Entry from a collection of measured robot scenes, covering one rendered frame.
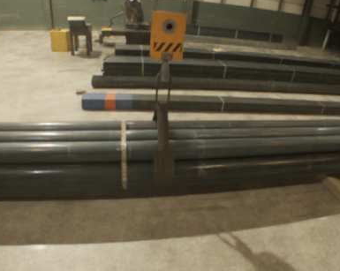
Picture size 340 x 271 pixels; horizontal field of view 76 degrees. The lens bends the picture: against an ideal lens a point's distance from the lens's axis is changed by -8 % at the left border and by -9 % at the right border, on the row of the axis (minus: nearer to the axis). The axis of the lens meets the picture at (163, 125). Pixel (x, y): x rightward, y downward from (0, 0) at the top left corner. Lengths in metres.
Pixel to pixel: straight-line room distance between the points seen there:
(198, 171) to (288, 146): 0.82
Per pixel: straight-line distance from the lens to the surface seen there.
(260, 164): 2.06
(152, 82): 4.30
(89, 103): 3.52
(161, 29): 1.59
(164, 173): 1.77
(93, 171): 1.76
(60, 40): 7.20
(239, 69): 4.94
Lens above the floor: 1.55
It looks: 30 degrees down
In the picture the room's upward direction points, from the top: 5 degrees clockwise
